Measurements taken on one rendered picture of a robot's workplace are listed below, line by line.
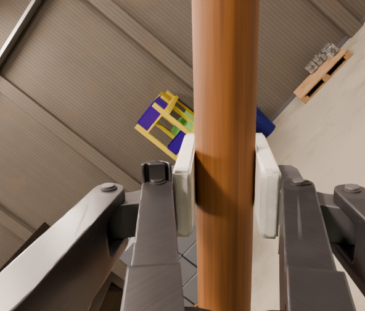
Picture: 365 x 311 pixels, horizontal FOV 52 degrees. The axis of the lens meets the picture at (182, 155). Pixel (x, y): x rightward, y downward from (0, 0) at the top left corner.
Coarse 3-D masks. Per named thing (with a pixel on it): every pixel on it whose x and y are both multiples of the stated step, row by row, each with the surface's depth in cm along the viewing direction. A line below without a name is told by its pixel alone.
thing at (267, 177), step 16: (256, 144) 19; (256, 160) 18; (272, 160) 16; (256, 176) 17; (272, 176) 15; (256, 192) 17; (272, 192) 15; (256, 208) 17; (272, 208) 15; (272, 224) 15
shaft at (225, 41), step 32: (192, 0) 16; (224, 0) 15; (256, 0) 16; (192, 32) 17; (224, 32) 16; (256, 32) 16; (224, 64) 16; (256, 64) 17; (224, 96) 16; (256, 96) 18; (224, 128) 17; (224, 160) 17; (224, 192) 18; (224, 224) 18; (224, 256) 19; (224, 288) 19
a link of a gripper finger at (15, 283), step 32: (96, 192) 14; (64, 224) 12; (96, 224) 12; (32, 256) 10; (64, 256) 10; (96, 256) 12; (0, 288) 9; (32, 288) 9; (64, 288) 10; (96, 288) 12
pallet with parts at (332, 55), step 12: (324, 48) 700; (336, 48) 676; (324, 60) 708; (336, 60) 654; (312, 72) 718; (324, 72) 665; (312, 84) 680; (324, 84) 667; (300, 96) 689; (312, 96) 676
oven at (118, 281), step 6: (42, 228) 194; (48, 228) 197; (108, 276) 199; (114, 276) 202; (108, 282) 196; (114, 282) 199; (120, 282) 202; (102, 288) 190; (108, 288) 192; (120, 288) 199; (96, 294) 184; (102, 294) 186; (96, 300) 181; (102, 300) 183; (90, 306) 175; (96, 306) 178
